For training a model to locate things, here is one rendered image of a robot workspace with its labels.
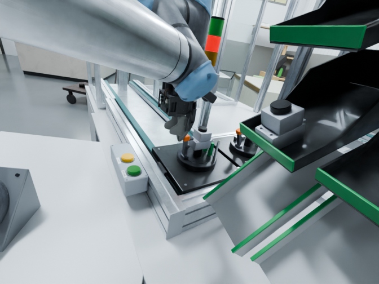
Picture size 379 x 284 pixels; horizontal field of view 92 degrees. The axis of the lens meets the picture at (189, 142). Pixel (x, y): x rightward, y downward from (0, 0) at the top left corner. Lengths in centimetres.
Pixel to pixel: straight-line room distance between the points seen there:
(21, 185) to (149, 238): 34
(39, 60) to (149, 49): 567
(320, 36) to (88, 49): 25
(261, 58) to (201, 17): 735
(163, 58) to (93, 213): 49
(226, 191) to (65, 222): 43
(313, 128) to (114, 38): 33
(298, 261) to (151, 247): 33
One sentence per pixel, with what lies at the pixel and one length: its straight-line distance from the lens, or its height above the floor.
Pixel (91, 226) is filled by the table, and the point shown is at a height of 86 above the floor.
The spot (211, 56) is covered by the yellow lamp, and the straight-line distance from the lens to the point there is 74.
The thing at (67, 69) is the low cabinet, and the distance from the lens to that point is 559.
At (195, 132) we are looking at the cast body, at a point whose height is 108.
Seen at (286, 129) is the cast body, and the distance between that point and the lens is 32.
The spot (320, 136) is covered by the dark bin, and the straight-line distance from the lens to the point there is 37.
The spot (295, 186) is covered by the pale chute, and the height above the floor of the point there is 111.
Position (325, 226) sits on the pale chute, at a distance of 43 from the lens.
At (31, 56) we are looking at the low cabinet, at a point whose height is 44.
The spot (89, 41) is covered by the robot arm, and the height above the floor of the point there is 132.
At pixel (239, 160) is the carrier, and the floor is 97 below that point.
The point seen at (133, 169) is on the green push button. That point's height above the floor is 97.
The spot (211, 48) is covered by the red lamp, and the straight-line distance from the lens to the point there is 74.
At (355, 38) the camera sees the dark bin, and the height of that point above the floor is 136.
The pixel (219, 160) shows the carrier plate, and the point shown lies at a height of 97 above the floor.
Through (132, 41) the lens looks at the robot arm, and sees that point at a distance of 21.
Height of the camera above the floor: 133
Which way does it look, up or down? 28 degrees down
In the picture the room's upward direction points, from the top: 10 degrees clockwise
